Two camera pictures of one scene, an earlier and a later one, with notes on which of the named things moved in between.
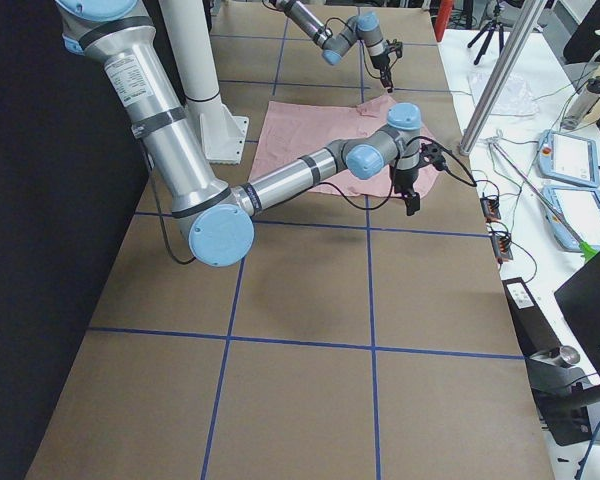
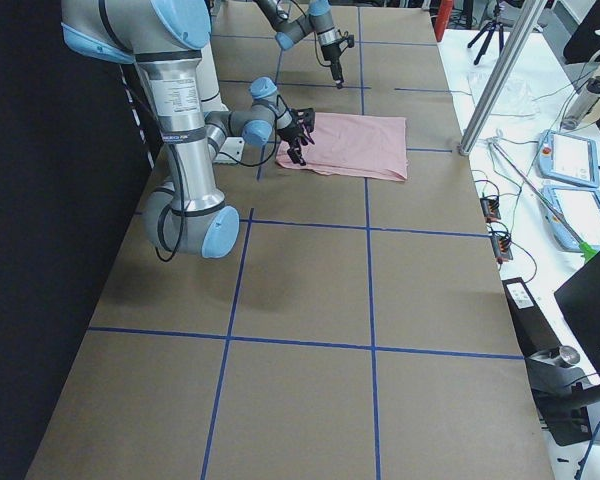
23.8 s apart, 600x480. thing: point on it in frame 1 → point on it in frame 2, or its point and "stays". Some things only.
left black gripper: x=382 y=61 → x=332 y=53
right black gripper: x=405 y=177 → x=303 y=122
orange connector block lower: x=501 y=246 stays
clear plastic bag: x=515 y=97 stays
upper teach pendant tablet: x=568 y=158 stays
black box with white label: x=534 y=331 stays
